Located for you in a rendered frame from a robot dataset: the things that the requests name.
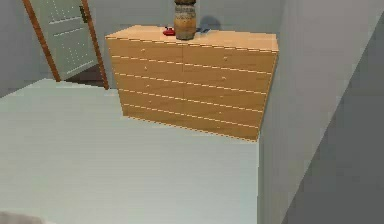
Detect pale green room door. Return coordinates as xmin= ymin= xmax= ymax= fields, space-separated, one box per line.
xmin=21 ymin=0 xmax=110 ymax=90

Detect dark door handle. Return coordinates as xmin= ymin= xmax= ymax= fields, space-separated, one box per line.
xmin=79 ymin=5 xmax=89 ymax=24

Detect light wooden chest of drawers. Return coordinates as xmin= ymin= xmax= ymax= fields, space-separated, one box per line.
xmin=105 ymin=24 xmax=280 ymax=143

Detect brown patterned ceramic vase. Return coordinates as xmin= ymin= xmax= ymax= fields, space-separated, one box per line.
xmin=173 ymin=0 xmax=198 ymax=41

